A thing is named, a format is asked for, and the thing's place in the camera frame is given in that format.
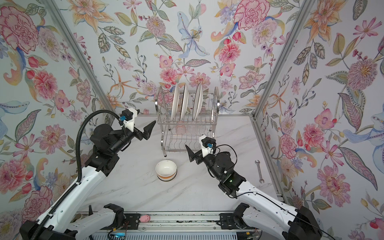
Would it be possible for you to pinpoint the orange white bowl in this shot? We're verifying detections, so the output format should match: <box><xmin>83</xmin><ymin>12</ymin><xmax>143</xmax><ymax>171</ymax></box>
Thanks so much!
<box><xmin>155</xmin><ymin>160</ymin><xmax>177</xmax><ymax>182</ymax></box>

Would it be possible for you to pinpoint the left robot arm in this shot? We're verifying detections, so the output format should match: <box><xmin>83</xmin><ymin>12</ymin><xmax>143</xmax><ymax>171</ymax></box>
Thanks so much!
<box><xmin>20</xmin><ymin>121</ymin><xmax>156</xmax><ymax>240</ymax></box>

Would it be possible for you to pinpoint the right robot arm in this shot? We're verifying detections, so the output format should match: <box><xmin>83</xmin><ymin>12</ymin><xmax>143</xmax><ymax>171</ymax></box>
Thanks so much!
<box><xmin>186</xmin><ymin>144</ymin><xmax>323</xmax><ymax>240</ymax></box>

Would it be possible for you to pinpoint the two-tier metal dish rack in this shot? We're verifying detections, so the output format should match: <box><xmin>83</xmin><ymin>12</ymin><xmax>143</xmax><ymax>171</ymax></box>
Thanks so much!
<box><xmin>155</xmin><ymin>86</ymin><xmax>220</xmax><ymax>156</ymax></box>

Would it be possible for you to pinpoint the pink rimmed glass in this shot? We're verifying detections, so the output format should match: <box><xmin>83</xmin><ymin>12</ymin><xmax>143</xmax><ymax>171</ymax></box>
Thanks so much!
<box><xmin>176</xmin><ymin>122</ymin><xmax>187</xmax><ymax>135</ymax></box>

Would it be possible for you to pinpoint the metal wrench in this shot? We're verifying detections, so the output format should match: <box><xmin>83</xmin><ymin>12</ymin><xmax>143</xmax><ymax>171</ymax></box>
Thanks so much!
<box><xmin>255</xmin><ymin>160</ymin><xmax>265</xmax><ymax>184</ymax></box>

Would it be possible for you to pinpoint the white plate left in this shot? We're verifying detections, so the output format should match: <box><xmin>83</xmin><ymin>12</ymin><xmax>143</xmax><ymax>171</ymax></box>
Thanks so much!
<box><xmin>171</xmin><ymin>85</ymin><xmax>180</xmax><ymax>121</ymax></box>

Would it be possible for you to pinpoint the white plate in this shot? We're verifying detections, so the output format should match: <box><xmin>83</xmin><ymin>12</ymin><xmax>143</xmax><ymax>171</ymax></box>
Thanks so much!
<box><xmin>193</xmin><ymin>84</ymin><xmax>204</xmax><ymax>121</ymax></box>
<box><xmin>171</xmin><ymin>85</ymin><xmax>180</xmax><ymax>121</ymax></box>
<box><xmin>180</xmin><ymin>85</ymin><xmax>189</xmax><ymax>121</ymax></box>

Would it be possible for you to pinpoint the white plate right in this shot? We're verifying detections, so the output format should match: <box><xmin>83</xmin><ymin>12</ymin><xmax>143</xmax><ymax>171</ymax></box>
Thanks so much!
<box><xmin>193</xmin><ymin>84</ymin><xmax>204</xmax><ymax>121</ymax></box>

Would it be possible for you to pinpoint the white plate middle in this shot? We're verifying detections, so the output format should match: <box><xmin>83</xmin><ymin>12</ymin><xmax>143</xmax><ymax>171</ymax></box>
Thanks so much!
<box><xmin>180</xmin><ymin>85</ymin><xmax>189</xmax><ymax>121</ymax></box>

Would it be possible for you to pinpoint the pink small toy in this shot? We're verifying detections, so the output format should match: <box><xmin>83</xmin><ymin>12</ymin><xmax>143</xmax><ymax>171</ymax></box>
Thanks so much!
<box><xmin>139</xmin><ymin>215</ymin><xmax>151</xmax><ymax>223</ymax></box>

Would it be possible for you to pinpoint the black corrugated cable hose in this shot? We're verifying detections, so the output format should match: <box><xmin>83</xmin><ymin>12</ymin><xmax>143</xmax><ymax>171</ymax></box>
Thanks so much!
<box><xmin>29</xmin><ymin>109</ymin><xmax>122</xmax><ymax>240</ymax></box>

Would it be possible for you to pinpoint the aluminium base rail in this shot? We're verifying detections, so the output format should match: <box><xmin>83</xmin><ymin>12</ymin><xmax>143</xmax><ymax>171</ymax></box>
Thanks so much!
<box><xmin>86</xmin><ymin>209</ymin><xmax>307</xmax><ymax>240</ymax></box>

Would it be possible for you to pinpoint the aluminium corner frame post left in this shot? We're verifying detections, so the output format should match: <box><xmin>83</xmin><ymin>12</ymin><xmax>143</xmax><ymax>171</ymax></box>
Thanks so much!
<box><xmin>42</xmin><ymin>0</ymin><xmax>115</xmax><ymax>112</ymax></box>

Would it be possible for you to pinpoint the aluminium corner frame post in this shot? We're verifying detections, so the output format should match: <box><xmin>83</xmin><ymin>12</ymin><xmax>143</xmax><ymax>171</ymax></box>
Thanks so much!
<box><xmin>42</xmin><ymin>0</ymin><xmax>115</xmax><ymax>112</ymax></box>
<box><xmin>253</xmin><ymin>1</ymin><xmax>314</xmax><ymax>121</ymax></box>

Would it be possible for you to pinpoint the aluminium corner frame post right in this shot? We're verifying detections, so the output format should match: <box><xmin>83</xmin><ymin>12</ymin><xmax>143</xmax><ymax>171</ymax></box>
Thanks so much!
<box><xmin>253</xmin><ymin>1</ymin><xmax>314</xmax><ymax>121</ymax></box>

